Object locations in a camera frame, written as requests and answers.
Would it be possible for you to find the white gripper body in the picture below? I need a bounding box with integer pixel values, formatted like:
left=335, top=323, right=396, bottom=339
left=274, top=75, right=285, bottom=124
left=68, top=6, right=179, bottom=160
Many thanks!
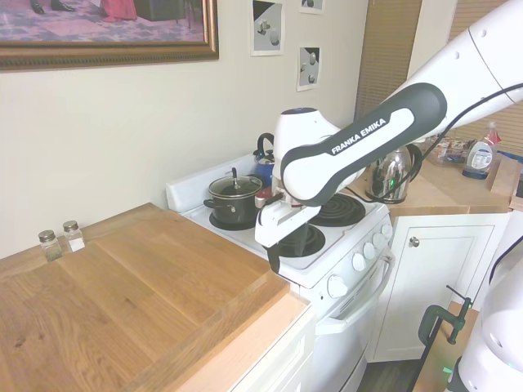
left=254, top=195, right=323, bottom=248

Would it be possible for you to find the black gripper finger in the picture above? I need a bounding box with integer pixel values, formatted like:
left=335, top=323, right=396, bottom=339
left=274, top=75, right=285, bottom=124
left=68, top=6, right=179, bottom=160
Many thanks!
left=297, top=221, right=314, bottom=257
left=266, top=243, right=282, bottom=275

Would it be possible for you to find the glass pot lid black handle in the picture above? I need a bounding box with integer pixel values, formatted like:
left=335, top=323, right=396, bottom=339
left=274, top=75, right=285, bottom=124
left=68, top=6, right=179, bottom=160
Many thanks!
left=208, top=167, right=264, bottom=200

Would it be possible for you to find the black cooking pot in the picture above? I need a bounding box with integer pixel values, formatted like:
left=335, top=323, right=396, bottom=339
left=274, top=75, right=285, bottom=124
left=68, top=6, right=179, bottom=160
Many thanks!
left=203, top=176, right=265, bottom=225

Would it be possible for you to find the large black coil burner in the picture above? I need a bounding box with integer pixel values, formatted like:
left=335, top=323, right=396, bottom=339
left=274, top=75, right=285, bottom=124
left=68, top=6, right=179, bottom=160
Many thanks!
left=306, top=192, right=367, bottom=228

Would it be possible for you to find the blue whistling kettle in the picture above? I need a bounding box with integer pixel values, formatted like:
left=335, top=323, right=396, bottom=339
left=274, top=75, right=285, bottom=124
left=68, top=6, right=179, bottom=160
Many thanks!
left=253, top=132, right=279, bottom=177

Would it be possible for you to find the white base cabinet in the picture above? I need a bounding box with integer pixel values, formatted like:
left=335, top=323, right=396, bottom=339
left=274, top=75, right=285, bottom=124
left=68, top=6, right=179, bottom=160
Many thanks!
left=195, top=292, right=319, bottom=392

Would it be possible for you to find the white electric stove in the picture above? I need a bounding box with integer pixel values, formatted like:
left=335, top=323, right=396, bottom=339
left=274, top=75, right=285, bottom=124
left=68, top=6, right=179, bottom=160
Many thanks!
left=165, top=154, right=398, bottom=392

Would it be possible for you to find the chrome electric kettle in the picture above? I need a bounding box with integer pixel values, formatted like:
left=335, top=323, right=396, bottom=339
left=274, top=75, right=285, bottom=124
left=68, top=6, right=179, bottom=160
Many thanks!
left=363, top=142, right=425, bottom=204

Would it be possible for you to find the white corner cabinet door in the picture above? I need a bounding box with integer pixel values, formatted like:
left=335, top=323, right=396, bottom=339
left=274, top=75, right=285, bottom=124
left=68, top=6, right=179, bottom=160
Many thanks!
left=364, top=212, right=512, bottom=363

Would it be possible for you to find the large wooden cutting board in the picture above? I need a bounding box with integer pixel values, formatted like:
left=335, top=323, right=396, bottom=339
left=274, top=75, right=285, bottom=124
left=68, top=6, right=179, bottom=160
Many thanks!
left=0, top=202, right=292, bottom=392

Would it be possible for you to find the green metal C-clamp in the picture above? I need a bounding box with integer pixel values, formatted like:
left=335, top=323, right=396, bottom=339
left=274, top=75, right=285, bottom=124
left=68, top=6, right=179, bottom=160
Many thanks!
left=418, top=284, right=476, bottom=349

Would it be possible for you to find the small grey shapes paper print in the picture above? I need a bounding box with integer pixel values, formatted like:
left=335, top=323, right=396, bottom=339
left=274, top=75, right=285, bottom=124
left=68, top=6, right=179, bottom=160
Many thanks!
left=298, top=0, right=326, bottom=16
left=296, top=45, right=321, bottom=92

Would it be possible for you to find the clear plastic food container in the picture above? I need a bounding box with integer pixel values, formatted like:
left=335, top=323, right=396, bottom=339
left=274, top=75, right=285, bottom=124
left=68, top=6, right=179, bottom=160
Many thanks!
left=423, top=136, right=476, bottom=169

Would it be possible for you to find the large grey shapes paper print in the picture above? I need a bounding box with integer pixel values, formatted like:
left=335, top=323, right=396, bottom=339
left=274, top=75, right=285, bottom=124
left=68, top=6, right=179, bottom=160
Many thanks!
left=249, top=0, right=285, bottom=57

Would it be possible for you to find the clear dish soap bottle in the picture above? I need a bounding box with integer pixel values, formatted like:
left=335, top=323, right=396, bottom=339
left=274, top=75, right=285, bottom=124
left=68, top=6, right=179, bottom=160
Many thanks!
left=463, top=120, right=503, bottom=180

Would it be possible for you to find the glass salt shaker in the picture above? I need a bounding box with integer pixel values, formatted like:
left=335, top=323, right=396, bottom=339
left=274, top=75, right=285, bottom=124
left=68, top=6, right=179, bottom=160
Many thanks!
left=61, top=220, right=86, bottom=253

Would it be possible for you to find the brown window blind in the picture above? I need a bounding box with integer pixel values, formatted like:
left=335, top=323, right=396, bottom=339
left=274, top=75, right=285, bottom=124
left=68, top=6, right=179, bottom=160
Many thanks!
left=444, top=0, right=523, bottom=157
left=354, top=0, right=422, bottom=120

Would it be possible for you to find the light wooden block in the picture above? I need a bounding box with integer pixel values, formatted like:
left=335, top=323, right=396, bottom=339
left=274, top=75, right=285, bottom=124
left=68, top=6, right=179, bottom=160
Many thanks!
left=487, top=156, right=523, bottom=212

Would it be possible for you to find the glass pepper shaker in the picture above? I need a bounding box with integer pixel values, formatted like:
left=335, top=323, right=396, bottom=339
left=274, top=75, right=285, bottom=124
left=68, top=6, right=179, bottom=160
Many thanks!
left=37, top=229, right=62, bottom=263

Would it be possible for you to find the gold framed painting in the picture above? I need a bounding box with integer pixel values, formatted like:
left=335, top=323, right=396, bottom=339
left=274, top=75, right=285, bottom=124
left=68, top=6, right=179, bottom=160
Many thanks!
left=0, top=0, right=221, bottom=72

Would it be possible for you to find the white oven door handle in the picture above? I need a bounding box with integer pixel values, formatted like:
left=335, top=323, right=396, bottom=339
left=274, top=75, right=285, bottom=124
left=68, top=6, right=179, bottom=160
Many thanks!
left=317, top=247, right=396, bottom=324

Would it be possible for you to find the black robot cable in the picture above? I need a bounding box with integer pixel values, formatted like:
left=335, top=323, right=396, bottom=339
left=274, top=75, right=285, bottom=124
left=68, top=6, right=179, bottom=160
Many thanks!
left=359, top=82, right=523, bottom=204

